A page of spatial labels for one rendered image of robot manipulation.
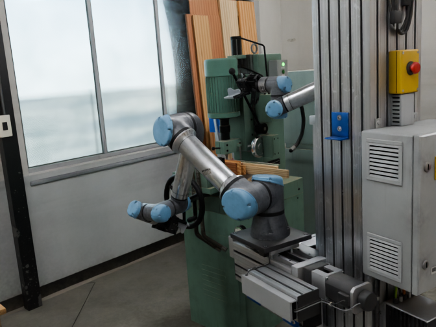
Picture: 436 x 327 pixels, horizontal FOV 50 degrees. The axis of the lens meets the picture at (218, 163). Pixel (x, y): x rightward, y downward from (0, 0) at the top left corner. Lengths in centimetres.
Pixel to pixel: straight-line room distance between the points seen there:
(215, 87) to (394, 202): 129
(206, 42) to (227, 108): 167
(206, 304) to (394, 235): 152
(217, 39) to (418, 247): 311
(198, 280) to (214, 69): 119
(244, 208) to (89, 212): 209
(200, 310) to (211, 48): 226
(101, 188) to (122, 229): 38
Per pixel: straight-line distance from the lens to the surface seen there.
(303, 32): 498
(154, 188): 387
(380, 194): 150
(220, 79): 246
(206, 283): 273
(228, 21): 434
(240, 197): 160
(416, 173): 141
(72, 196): 346
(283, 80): 217
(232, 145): 256
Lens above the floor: 144
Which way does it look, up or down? 11 degrees down
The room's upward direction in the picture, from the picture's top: 4 degrees counter-clockwise
